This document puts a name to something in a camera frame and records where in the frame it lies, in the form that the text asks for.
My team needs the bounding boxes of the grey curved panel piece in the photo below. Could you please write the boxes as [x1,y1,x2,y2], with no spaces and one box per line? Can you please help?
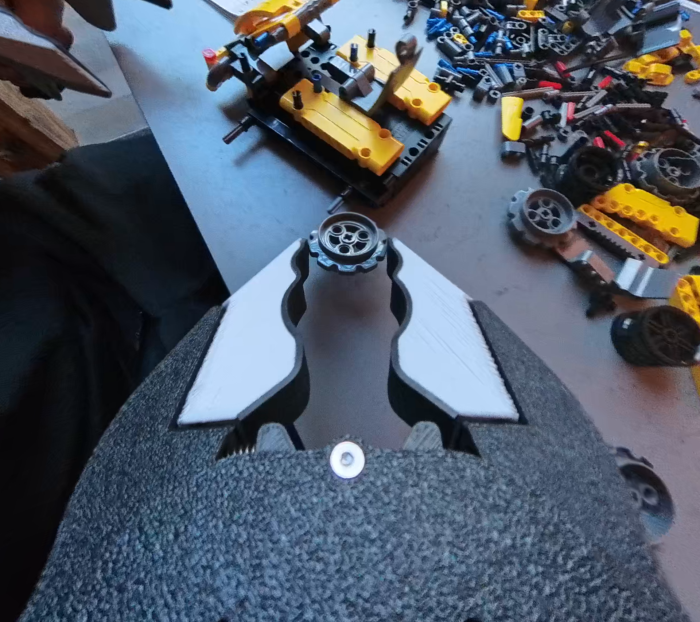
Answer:
[615,258,681,299]

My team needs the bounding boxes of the grey sprocket wheel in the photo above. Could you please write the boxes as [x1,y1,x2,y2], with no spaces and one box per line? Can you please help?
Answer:
[506,189,578,248]
[308,212,389,274]
[610,447,676,541]

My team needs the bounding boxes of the grey desk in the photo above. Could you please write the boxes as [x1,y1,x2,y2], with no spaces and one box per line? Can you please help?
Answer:
[82,0,700,617]

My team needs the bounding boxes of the yellow black brick model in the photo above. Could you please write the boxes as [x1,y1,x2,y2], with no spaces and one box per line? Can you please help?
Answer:
[205,0,454,213]

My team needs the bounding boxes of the person's black trousers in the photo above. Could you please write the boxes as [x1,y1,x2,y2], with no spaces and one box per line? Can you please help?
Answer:
[0,130,230,622]

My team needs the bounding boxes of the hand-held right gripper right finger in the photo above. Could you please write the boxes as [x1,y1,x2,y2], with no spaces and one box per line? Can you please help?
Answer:
[385,238,520,450]

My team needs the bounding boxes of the pile of yellow brick beams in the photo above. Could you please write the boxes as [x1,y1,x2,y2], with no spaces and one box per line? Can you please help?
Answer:
[577,183,700,393]

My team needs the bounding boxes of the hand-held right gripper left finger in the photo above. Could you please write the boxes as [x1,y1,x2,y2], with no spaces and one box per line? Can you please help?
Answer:
[178,238,311,442]

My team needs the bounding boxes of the yellow curved panel piece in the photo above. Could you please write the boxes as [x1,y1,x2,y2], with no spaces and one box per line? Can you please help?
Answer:
[500,97,525,141]

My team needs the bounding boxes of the person's left hand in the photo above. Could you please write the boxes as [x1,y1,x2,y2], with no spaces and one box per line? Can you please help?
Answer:
[0,0,75,51]

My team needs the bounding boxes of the pile of small brick parts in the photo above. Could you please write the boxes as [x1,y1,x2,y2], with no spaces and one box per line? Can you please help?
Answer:
[383,0,700,185]

